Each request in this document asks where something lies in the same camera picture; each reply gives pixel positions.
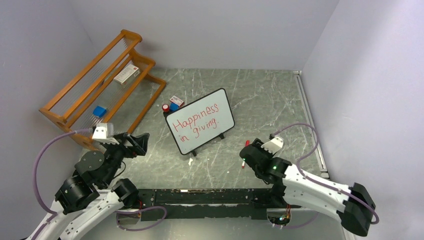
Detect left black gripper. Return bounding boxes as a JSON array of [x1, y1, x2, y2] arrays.
[[100, 131, 150, 186]]

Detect white red marker pen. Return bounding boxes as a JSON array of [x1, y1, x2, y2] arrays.
[[241, 140, 250, 169]]

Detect black framed whiteboard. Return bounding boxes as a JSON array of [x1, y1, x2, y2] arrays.
[[164, 88, 236, 155]]

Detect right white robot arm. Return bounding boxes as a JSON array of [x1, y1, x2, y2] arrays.
[[239, 136, 376, 237]]

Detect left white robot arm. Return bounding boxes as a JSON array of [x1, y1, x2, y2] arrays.
[[28, 129, 150, 240]]

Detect blue small block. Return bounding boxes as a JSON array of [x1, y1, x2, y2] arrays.
[[169, 102, 180, 112]]

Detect blue block on rack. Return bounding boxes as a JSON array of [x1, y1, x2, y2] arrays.
[[92, 105, 108, 118]]

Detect red white small box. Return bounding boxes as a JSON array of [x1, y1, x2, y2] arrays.
[[169, 95, 185, 107]]

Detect orange wooden rack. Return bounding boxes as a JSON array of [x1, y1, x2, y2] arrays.
[[39, 29, 167, 134]]

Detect white red box on rack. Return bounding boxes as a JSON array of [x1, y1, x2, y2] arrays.
[[113, 64, 141, 86]]

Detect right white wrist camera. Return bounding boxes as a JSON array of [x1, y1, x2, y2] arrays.
[[260, 135, 284, 155]]

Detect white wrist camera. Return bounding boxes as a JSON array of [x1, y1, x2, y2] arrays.
[[91, 122, 118, 144], [260, 135, 284, 155]]

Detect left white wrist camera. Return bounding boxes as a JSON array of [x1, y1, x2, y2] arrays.
[[91, 122, 118, 144]]

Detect black base frame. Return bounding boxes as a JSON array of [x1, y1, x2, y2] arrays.
[[133, 188, 287, 220]]

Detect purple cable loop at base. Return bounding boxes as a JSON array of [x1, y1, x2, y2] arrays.
[[115, 205, 168, 232]]

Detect aluminium rail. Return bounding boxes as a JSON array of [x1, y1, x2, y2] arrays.
[[292, 70, 357, 240]]

